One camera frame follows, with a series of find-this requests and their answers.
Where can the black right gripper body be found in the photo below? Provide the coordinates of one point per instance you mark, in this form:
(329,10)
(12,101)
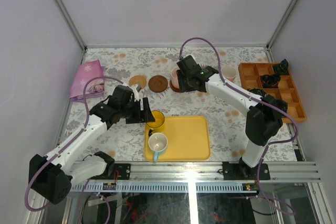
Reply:
(185,85)

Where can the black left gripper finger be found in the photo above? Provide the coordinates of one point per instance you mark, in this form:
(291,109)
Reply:
(146,112)
(134,113)

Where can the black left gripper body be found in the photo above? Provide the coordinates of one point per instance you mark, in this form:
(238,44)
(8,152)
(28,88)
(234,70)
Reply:
(139,111)

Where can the yellow glass mug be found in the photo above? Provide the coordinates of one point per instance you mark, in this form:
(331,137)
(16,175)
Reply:
(158,125)

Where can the light pink mug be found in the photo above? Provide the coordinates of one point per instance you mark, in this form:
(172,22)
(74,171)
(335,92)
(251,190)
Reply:
(174,78)

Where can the brown wooden coaster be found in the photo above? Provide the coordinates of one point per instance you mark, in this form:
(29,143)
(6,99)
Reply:
(158,83)
(174,88)

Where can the white blue-handled mug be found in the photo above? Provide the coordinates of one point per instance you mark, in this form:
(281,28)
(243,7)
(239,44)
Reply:
(158,143)

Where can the woven rattan coaster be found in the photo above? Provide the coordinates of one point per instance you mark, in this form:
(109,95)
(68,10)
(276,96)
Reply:
(138,79)

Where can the salmon pink mug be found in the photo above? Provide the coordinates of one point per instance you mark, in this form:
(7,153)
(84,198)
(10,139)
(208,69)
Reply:
(229,72)

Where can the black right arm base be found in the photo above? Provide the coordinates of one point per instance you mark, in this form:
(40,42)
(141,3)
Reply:
(244,170)

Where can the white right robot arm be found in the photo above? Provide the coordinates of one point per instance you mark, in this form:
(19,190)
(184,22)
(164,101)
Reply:
(262,121)

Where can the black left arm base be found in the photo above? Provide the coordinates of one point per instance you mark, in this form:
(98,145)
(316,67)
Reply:
(115,171)

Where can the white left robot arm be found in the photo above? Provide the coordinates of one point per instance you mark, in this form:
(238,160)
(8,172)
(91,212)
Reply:
(53,175)

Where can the pink star-patterned cloth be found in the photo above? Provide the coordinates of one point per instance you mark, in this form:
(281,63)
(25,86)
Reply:
(86,72)

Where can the floral patterned table mat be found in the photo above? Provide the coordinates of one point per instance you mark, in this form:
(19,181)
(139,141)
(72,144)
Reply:
(125,142)

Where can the yellow plastic tray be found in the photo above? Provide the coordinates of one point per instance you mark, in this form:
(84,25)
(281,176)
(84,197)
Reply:
(188,138)

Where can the orange wooden divided tray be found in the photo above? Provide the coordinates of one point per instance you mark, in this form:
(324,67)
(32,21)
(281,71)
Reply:
(250,77)

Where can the blue yellow-patterned rolled tie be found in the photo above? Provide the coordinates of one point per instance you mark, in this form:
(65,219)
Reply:
(258,91)

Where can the dark orange-patterned rolled tie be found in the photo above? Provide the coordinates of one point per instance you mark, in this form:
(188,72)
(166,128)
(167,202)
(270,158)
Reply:
(270,81)

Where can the dark green rolled tie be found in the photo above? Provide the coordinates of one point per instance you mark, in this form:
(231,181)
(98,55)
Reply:
(281,68)

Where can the dark blue rolled tie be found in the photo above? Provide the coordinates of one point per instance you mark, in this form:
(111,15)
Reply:
(282,105)

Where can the aluminium frame rail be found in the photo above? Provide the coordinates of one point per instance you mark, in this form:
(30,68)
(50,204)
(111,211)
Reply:
(278,172)

